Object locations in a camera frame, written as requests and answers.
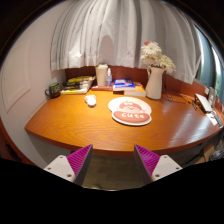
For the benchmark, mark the white pleated curtain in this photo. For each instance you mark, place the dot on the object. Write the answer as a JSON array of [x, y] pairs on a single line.
[[91, 32]]

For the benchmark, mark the clear sanitizer bottle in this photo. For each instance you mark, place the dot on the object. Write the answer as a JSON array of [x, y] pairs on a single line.
[[108, 78]]

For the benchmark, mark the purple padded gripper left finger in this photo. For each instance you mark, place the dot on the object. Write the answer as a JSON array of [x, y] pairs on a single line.
[[72, 167]]

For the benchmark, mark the dark green mug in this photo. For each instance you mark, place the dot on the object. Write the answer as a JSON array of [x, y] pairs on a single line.
[[53, 91]]

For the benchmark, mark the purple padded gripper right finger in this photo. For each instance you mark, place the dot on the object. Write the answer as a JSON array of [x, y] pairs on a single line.
[[153, 167]]

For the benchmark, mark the white power strip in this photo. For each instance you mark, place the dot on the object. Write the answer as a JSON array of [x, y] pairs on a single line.
[[204, 102]]

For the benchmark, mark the white flower bouquet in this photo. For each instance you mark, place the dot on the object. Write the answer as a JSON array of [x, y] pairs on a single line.
[[151, 54]]

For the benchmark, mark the cream ceramic vase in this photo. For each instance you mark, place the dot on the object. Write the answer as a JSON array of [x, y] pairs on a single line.
[[154, 84]]

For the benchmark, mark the stack of yellow books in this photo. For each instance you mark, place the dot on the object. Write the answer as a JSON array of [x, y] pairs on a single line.
[[77, 85]]

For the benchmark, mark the red flat book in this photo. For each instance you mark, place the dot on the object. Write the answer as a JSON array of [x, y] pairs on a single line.
[[101, 88]]

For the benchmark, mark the yellow book under blue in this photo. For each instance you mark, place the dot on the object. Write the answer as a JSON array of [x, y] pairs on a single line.
[[138, 91]]

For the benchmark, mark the pink cute mouse pad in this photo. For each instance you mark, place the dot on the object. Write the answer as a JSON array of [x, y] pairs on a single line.
[[130, 111]]

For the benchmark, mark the beige cylindrical container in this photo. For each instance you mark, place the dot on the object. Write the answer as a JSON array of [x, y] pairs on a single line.
[[101, 72]]

